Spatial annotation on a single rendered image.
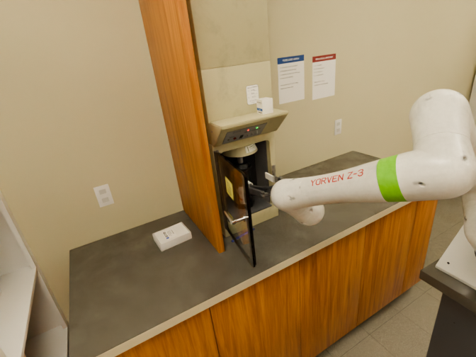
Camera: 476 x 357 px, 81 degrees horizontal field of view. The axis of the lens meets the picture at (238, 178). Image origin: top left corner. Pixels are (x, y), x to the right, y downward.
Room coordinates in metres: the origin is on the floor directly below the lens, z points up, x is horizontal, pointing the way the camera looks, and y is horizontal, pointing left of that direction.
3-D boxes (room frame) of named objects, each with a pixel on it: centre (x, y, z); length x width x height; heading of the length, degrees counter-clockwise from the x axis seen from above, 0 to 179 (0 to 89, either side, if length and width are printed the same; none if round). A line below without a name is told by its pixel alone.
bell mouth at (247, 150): (1.31, -0.02, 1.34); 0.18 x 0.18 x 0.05
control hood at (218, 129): (1.16, -0.08, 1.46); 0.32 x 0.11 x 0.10; 117
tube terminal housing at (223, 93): (1.32, 0.01, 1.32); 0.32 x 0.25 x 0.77; 117
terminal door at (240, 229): (0.98, 0.03, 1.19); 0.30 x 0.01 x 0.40; 19
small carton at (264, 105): (1.19, -0.15, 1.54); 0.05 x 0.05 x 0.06; 22
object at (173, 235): (1.18, 0.36, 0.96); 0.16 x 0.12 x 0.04; 121
